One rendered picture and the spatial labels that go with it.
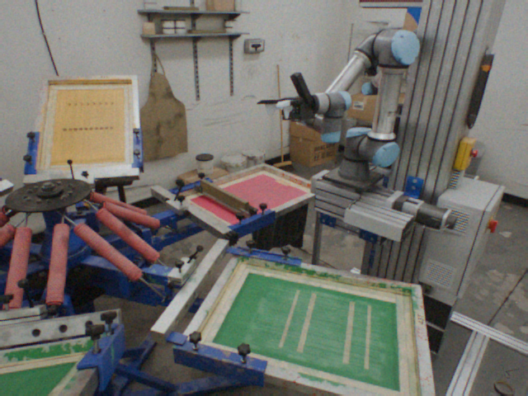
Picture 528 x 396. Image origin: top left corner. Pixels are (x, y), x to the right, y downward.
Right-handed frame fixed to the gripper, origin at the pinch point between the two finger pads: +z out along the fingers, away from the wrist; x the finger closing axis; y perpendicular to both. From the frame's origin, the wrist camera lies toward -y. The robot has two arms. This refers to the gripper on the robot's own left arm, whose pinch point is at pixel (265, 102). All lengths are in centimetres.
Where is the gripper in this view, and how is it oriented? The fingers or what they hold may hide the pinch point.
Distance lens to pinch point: 135.6
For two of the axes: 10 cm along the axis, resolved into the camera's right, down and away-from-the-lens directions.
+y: 0.4, 9.4, 3.4
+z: -8.9, 1.9, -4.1
